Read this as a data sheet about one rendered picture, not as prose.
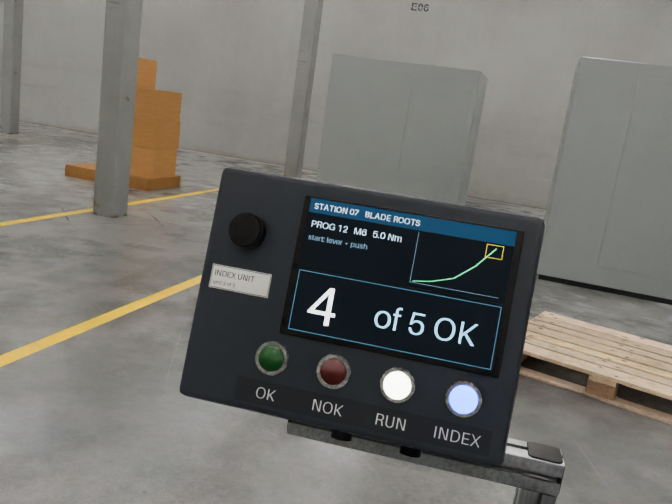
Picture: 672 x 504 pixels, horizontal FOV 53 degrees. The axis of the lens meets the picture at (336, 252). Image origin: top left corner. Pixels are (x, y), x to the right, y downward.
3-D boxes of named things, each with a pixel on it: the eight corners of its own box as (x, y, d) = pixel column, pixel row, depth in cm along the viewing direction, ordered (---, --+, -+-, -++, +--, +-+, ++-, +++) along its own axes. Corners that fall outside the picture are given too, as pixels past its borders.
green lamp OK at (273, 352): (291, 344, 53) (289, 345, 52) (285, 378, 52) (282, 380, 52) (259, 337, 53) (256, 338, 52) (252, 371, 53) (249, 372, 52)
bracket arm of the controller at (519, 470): (554, 479, 59) (562, 448, 58) (558, 498, 56) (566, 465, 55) (294, 420, 63) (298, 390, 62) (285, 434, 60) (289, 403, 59)
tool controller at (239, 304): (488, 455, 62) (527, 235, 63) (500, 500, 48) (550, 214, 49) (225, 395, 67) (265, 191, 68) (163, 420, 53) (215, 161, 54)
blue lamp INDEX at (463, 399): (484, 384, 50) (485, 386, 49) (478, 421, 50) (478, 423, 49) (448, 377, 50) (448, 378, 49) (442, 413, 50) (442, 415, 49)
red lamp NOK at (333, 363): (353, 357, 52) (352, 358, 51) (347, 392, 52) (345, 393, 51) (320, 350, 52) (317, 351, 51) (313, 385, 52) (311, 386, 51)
